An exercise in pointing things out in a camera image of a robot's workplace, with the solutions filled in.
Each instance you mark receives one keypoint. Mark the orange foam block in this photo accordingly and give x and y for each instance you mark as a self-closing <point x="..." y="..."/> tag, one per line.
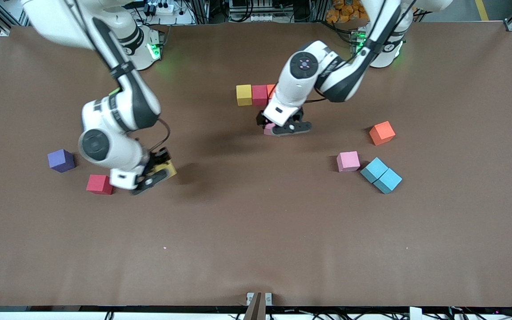
<point x="382" y="133"/>
<point x="270" y="91"/>

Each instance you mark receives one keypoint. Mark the crimson foam block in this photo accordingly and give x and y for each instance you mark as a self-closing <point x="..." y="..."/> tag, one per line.
<point x="259" y="94"/>

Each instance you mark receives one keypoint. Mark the white rack device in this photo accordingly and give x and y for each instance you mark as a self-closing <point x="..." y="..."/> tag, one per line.
<point x="251" y="18"/>

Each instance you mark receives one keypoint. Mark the orange snack bag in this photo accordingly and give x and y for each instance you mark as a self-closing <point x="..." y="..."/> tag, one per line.
<point x="345" y="11"/>

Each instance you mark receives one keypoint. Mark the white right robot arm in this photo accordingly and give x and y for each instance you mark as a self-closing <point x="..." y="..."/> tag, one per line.
<point x="118" y="155"/>

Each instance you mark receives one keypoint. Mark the purple foam block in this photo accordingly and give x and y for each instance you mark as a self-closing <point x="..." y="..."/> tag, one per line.
<point x="61" y="160"/>

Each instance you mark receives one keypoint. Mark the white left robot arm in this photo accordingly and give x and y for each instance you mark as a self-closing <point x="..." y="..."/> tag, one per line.
<point x="291" y="89"/>

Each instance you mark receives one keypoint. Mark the silver metal bracket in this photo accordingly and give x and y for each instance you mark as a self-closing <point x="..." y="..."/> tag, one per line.
<point x="268" y="298"/>

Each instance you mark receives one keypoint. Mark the yellow foam block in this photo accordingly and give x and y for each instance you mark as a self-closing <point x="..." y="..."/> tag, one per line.
<point x="244" y="94"/>
<point x="169" y="169"/>

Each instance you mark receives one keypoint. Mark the white power strip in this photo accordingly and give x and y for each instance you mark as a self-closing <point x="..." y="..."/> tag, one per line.
<point x="162" y="8"/>

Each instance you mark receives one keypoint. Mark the red foam block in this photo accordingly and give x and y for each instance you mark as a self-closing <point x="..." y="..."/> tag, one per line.
<point x="98" y="183"/>

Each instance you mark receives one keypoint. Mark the blue foam block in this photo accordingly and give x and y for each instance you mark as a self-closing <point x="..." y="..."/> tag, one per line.
<point x="389" y="181"/>
<point x="374" y="169"/>

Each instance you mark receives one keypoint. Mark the pink foam block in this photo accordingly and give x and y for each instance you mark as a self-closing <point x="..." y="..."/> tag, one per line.
<point x="268" y="130"/>
<point x="348" y="161"/>

